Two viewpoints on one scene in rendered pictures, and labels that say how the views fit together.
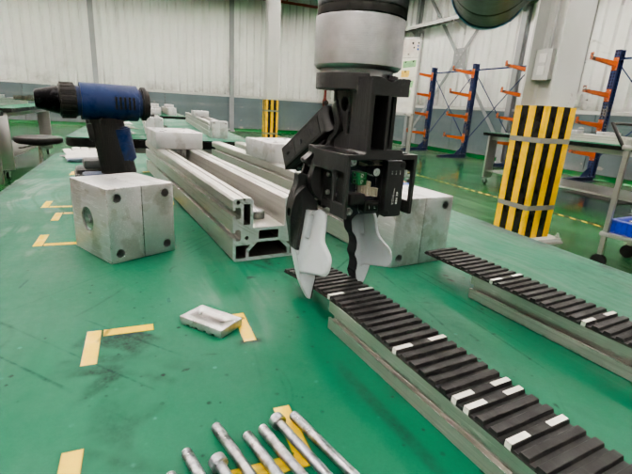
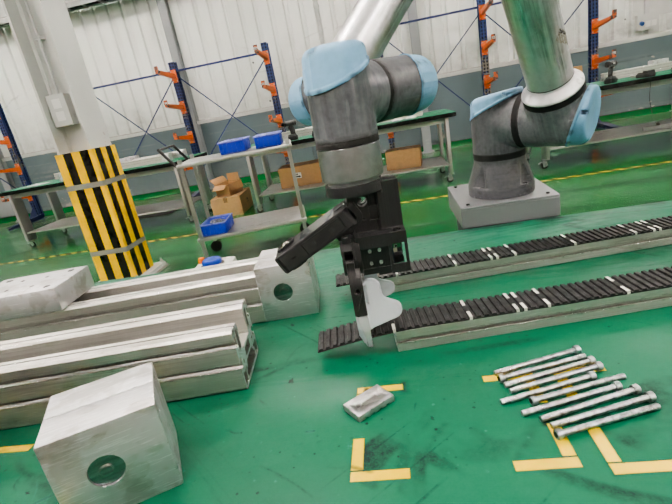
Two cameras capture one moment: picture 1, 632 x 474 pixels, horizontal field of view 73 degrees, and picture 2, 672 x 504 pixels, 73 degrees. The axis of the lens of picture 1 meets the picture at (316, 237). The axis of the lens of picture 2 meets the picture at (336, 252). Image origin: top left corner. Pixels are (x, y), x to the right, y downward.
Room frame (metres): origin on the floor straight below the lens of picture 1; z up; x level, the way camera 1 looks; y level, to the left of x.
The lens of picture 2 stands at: (0.14, 0.46, 1.10)
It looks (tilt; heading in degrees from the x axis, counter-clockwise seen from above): 18 degrees down; 302
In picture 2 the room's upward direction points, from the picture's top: 11 degrees counter-clockwise
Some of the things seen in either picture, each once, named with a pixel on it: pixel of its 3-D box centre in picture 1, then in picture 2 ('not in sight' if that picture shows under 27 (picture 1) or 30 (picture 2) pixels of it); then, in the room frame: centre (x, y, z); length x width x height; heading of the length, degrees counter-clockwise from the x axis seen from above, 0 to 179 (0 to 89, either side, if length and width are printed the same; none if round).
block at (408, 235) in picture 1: (407, 222); (289, 277); (0.61, -0.13, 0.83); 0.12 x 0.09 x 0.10; 119
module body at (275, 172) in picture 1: (278, 176); (45, 325); (0.99, 0.09, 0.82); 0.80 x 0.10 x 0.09; 29
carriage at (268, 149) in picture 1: (279, 155); (34, 301); (0.99, 0.09, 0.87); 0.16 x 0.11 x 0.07; 29
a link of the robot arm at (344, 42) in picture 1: (361, 50); (350, 164); (0.40, -0.03, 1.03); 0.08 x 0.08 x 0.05
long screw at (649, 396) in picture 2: not in sight; (602, 410); (0.13, 0.05, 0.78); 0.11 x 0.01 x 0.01; 38
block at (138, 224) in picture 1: (132, 213); (116, 432); (0.56, 0.26, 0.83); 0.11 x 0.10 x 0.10; 142
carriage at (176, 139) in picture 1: (173, 143); not in sight; (1.11, 0.38, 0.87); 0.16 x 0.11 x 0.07; 29
